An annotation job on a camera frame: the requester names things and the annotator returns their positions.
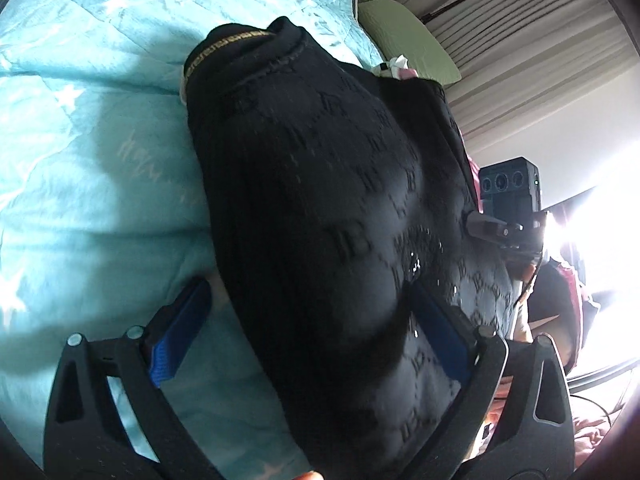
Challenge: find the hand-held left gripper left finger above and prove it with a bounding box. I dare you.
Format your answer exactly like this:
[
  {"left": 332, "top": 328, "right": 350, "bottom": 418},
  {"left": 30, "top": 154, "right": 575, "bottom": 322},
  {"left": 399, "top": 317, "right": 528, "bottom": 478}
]
[{"left": 42, "top": 277, "right": 226, "bottom": 480}]

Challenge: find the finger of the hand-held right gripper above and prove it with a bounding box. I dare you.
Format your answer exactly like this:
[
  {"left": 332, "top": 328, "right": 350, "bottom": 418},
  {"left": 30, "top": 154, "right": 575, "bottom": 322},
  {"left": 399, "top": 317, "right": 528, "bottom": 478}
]
[{"left": 464, "top": 209, "right": 527, "bottom": 240}]

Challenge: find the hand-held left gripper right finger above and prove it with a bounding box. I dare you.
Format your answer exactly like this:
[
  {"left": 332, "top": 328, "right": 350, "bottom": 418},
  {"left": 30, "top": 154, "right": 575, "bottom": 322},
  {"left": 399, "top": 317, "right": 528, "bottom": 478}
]
[{"left": 410, "top": 284, "right": 576, "bottom": 480}]

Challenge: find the black knit sweater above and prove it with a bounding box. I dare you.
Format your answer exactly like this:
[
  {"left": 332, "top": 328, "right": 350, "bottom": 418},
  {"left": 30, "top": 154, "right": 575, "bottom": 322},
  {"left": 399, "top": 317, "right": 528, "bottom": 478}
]
[{"left": 182, "top": 16, "right": 526, "bottom": 480}]

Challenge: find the grey pleated curtain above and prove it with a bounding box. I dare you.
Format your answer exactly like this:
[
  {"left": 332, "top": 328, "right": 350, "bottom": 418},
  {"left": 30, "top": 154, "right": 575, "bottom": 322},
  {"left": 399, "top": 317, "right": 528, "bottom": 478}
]
[{"left": 385, "top": 0, "right": 632, "bottom": 157}]

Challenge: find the white garment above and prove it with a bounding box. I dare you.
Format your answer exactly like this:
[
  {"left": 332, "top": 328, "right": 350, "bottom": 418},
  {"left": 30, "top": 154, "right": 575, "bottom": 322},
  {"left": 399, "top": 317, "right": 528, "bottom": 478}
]
[{"left": 381, "top": 55, "right": 412, "bottom": 75}]

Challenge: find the large green pillow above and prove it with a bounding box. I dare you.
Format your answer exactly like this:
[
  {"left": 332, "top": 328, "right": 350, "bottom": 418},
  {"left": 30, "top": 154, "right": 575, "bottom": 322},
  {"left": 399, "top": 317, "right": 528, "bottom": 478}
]
[{"left": 357, "top": 0, "right": 462, "bottom": 86}]

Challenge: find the pink crumpled cloth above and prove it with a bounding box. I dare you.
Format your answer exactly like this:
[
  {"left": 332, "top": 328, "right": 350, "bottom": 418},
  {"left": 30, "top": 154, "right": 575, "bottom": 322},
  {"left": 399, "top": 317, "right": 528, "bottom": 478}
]
[{"left": 574, "top": 402, "right": 627, "bottom": 463}]

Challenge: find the turquoise star quilt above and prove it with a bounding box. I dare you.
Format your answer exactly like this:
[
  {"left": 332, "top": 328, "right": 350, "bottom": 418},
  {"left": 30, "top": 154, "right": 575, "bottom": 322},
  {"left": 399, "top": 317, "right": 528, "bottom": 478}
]
[{"left": 0, "top": 0, "right": 386, "bottom": 480}]

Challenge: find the black cable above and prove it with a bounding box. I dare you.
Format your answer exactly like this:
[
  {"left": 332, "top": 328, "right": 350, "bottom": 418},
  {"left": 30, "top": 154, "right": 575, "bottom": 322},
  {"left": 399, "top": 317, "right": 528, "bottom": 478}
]
[{"left": 570, "top": 392, "right": 622, "bottom": 417}]

